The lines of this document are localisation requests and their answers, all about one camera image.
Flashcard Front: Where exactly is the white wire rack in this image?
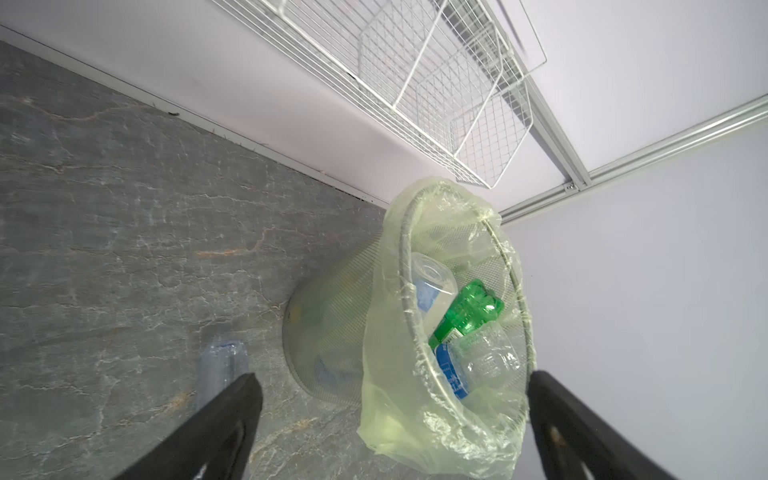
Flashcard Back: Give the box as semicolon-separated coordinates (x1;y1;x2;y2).
221;0;533;189

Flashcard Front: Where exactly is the blue label white cap bottle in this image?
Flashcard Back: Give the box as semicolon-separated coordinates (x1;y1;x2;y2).
434;322;522;400

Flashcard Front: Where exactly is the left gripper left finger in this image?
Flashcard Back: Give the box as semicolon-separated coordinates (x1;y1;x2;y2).
117;373;263;479

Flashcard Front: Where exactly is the green bottle yellow cap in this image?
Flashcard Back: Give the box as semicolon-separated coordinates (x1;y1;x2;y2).
428;279;505;350

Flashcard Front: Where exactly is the purple label clear bottle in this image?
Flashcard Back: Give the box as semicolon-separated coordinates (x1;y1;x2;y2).
196;340;250;410

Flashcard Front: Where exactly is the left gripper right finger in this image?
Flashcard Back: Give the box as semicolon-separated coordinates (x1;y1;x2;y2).
527;370;672;479

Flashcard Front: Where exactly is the bin with green bag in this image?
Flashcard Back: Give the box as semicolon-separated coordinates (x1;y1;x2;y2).
283;177;536;479

